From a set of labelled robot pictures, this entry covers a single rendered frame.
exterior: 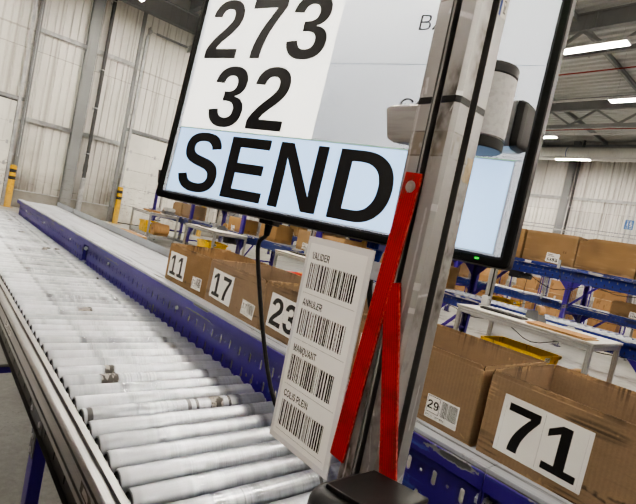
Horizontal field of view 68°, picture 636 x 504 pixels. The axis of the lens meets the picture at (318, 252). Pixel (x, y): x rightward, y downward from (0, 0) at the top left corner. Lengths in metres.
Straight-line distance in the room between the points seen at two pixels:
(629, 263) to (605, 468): 4.75
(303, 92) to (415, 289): 0.32
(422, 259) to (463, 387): 0.70
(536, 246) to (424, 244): 5.62
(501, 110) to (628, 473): 0.67
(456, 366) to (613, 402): 0.36
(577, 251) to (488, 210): 5.32
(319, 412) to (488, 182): 0.27
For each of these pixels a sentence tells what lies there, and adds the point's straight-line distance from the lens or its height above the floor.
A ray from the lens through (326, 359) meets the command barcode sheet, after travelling 0.42.
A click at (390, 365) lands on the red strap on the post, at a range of 0.37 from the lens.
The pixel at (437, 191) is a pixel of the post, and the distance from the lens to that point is 0.36.
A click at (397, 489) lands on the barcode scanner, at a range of 0.37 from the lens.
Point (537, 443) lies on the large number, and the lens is 0.99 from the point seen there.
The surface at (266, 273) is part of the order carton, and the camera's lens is 2.01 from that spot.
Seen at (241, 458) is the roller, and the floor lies 0.74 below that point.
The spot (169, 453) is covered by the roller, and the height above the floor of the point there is 0.74.
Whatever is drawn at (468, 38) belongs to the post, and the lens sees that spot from 0.39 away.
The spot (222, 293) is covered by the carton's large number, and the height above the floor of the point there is 0.94.
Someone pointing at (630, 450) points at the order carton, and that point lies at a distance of 0.94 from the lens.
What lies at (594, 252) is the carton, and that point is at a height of 1.58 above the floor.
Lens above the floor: 1.25
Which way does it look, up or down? 3 degrees down
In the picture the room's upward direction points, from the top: 12 degrees clockwise
